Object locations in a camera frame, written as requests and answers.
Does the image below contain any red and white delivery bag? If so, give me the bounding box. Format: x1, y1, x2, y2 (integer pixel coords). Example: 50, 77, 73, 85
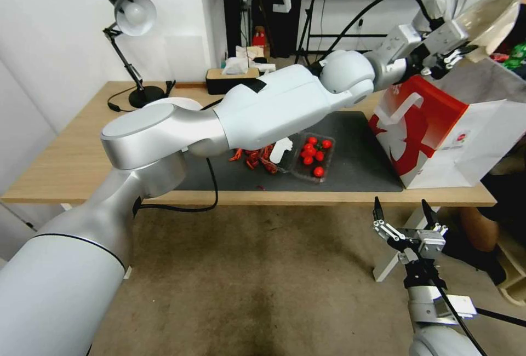
368, 75, 521, 191

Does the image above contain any translucent plastic bowl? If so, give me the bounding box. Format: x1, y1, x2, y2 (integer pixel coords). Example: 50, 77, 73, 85
459, 0, 523, 64

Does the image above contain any black and white desk lamp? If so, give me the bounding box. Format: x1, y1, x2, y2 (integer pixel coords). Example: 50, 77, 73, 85
102, 0, 165, 109

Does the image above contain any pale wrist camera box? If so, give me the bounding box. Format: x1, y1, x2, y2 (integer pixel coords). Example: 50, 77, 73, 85
419, 228, 447, 255
423, 20, 470, 57

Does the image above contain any black lamp cable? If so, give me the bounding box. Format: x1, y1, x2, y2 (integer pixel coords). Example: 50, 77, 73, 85
107, 79, 178, 113

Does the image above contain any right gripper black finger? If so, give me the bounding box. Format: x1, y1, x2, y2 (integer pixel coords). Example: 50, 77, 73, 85
371, 196, 413, 246
422, 198, 449, 235

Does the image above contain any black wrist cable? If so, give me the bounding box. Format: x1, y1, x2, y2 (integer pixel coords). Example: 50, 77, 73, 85
429, 272, 526, 356
305, 0, 444, 74

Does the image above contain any clear disposable takeout box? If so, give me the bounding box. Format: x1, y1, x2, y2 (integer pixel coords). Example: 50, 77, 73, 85
262, 131, 339, 187

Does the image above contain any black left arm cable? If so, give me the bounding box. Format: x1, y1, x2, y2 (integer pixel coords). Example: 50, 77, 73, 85
133, 154, 219, 214

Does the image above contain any red box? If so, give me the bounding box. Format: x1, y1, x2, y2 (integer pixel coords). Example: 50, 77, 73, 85
253, 26, 268, 58

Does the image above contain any white table leg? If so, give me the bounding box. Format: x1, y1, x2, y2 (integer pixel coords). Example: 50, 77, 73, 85
373, 206, 439, 283

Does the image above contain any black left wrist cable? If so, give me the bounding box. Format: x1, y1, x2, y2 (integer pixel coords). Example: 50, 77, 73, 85
305, 0, 444, 74

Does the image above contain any black table mat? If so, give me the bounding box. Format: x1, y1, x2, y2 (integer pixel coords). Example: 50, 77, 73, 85
175, 110, 406, 194

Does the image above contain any white tissue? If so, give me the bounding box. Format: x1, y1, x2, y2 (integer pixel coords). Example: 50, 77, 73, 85
221, 56, 250, 76

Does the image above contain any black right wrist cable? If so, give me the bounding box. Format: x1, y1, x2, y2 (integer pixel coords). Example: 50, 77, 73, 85
429, 272, 526, 356

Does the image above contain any green and red packet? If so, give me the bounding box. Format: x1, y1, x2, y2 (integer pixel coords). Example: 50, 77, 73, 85
507, 41, 526, 72

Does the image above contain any black wood-lid tissue box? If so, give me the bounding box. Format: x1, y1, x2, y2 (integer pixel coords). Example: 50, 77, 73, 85
206, 66, 261, 95

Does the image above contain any black tripod stand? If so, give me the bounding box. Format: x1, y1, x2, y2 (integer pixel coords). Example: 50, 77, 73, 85
294, 0, 331, 67

